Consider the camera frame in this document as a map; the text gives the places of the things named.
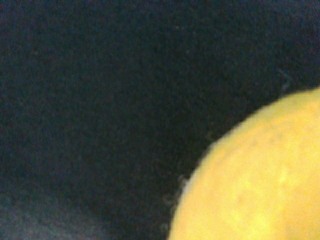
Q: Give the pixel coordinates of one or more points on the yellow tennis ball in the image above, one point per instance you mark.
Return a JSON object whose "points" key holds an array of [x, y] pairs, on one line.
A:
{"points": [[261, 181]]}

